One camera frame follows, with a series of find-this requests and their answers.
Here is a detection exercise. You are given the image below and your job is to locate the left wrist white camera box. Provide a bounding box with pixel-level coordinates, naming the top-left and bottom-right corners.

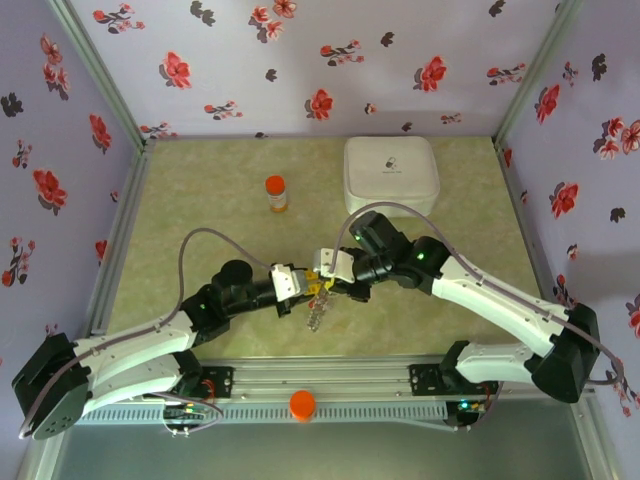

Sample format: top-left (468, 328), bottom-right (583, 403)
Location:
top-left (268, 262), bottom-right (307, 302)

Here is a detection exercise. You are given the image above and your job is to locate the aluminium side rail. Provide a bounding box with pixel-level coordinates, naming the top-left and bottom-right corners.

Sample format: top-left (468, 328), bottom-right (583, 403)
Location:
top-left (79, 139), bottom-right (157, 354)
top-left (492, 139), bottom-right (586, 359)

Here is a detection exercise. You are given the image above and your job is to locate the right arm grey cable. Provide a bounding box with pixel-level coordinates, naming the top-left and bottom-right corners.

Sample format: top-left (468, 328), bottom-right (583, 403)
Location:
top-left (329, 200), bottom-right (626, 431)

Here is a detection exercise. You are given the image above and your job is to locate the large metal keyring with rings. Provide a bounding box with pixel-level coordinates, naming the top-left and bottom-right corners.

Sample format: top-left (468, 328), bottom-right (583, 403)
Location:
top-left (304, 289), bottom-right (337, 334)

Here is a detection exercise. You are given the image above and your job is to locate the grey metal panel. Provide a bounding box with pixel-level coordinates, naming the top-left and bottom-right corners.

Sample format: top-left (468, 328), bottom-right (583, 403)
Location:
top-left (19, 399), bottom-right (621, 480)

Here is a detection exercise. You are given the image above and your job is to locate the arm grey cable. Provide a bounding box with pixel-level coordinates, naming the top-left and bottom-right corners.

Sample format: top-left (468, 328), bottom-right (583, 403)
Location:
top-left (18, 227), bottom-right (281, 441)
top-left (329, 200), bottom-right (626, 431)

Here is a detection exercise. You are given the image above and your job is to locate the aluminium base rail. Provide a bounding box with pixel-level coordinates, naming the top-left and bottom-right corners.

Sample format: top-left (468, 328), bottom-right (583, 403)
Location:
top-left (47, 352), bottom-right (599, 404)

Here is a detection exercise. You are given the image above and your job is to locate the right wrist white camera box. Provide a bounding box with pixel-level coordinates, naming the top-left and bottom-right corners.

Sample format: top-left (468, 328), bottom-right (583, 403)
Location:
top-left (310, 248), bottom-right (357, 281)

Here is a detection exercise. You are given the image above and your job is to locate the aluminium corner post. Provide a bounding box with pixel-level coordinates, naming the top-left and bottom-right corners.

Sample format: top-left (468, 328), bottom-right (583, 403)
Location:
top-left (47, 0), bottom-right (157, 151)
top-left (492, 0), bottom-right (586, 151)

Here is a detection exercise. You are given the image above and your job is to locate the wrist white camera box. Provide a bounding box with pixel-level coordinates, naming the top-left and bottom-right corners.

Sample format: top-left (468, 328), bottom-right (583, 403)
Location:
top-left (310, 248), bottom-right (357, 281)
top-left (268, 262), bottom-right (307, 302)

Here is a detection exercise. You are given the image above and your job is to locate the grey slotted cable duct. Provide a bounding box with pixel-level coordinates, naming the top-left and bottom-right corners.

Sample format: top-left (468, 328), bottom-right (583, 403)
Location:
top-left (67, 402), bottom-right (449, 426)

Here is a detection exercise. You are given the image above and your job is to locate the left arm grey cable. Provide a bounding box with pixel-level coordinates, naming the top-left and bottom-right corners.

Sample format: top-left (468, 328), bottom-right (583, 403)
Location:
top-left (18, 227), bottom-right (281, 441)

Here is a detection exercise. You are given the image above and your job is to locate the orange round cap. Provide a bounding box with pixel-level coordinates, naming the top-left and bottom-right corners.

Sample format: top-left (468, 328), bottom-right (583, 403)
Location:
top-left (288, 389), bottom-right (317, 425)

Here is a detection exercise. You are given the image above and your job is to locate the orange capped supplement bottle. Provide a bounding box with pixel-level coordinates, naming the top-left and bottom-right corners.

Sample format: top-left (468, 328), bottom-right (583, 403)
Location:
top-left (264, 174), bottom-right (290, 215)

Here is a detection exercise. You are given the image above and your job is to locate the white medicine bag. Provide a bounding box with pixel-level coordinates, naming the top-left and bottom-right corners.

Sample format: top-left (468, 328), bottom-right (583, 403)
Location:
top-left (342, 135), bottom-right (442, 220)

